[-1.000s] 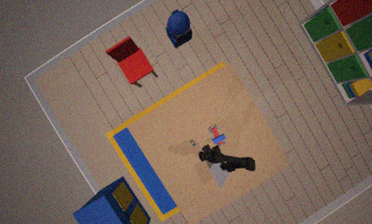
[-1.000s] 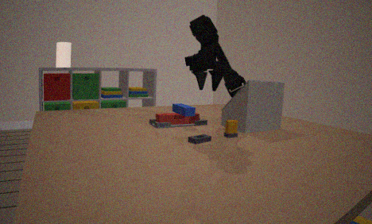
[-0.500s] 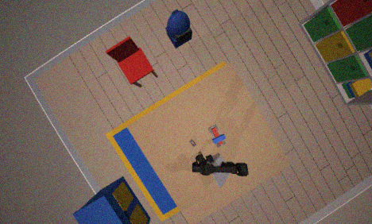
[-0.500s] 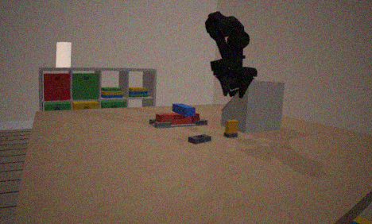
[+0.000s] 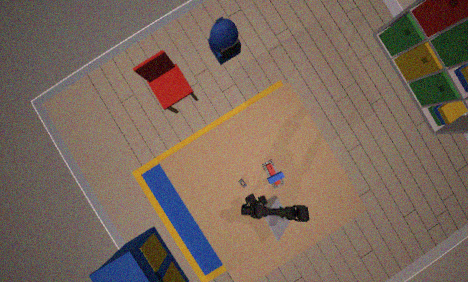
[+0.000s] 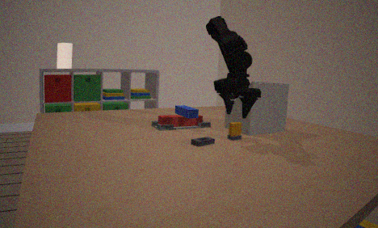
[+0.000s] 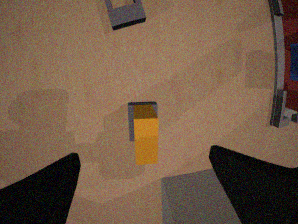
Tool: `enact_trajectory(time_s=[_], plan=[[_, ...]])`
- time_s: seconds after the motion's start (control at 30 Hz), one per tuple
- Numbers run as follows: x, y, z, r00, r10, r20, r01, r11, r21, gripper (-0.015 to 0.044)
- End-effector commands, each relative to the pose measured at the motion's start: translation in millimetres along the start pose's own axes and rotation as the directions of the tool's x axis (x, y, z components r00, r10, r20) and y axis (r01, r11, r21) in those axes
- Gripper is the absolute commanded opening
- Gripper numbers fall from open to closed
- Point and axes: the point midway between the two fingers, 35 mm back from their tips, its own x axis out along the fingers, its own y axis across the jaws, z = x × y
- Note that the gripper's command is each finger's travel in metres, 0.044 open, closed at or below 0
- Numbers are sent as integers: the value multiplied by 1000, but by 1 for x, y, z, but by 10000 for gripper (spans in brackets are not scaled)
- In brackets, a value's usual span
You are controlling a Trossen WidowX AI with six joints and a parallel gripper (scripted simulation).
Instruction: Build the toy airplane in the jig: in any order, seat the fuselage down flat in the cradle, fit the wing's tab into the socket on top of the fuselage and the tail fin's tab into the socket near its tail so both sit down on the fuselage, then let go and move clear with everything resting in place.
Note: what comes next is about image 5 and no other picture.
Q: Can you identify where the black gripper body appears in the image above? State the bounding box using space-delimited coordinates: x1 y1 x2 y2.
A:
253 196 268 206

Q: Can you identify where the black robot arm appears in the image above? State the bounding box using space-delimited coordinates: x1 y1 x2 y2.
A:
241 194 310 222

